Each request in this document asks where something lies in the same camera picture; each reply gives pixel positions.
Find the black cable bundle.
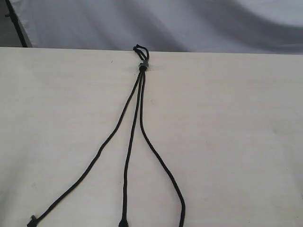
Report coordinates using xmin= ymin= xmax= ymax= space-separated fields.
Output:
xmin=139 ymin=71 xmax=186 ymax=227

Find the grey backdrop cloth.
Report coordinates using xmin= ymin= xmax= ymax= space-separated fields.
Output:
xmin=11 ymin=0 xmax=303 ymax=53

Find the black stand pole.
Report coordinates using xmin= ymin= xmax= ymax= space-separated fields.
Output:
xmin=5 ymin=0 xmax=28 ymax=48

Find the grey metal cable clamp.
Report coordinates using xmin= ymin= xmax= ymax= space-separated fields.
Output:
xmin=139 ymin=61 xmax=149 ymax=71

